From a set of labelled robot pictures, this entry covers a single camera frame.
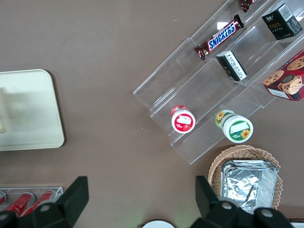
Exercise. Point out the cream rectangular tray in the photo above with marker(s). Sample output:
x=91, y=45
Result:
x=31, y=114

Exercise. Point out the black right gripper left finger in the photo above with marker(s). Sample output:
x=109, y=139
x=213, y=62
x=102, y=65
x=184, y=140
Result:
x=73, y=194

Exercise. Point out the red lid white jar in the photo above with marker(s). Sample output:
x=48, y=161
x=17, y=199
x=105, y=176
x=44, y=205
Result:
x=183, y=121

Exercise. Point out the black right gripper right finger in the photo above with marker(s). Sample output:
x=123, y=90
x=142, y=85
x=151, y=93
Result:
x=205, y=194

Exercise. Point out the small black carton box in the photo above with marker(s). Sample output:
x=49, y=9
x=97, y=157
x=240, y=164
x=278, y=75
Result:
x=228, y=64
x=278, y=23

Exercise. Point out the clear acrylic stepped shelf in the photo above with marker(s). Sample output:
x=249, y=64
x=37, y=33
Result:
x=180, y=78

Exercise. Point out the aluminium foil tray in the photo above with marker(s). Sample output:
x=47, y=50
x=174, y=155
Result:
x=247, y=187

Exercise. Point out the red chocolate chip cookie box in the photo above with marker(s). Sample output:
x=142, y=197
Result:
x=289, y=78

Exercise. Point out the clear acrylic bottle rack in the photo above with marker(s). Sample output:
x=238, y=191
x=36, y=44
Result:
x=59, y=190

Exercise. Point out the red cola bottle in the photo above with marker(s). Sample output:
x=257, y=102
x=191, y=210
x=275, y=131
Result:
x=2, y=198
x=21, y=200
x=45, y=197

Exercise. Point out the green lid sunflower jar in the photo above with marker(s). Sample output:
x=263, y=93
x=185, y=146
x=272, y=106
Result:
x=237, y=129

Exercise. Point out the Snickers chocolate bar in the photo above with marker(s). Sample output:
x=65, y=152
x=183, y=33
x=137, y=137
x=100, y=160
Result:
x=221, y=35
x=244, y=4

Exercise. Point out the light tan wicker basket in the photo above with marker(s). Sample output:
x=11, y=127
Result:
x=237, y=152

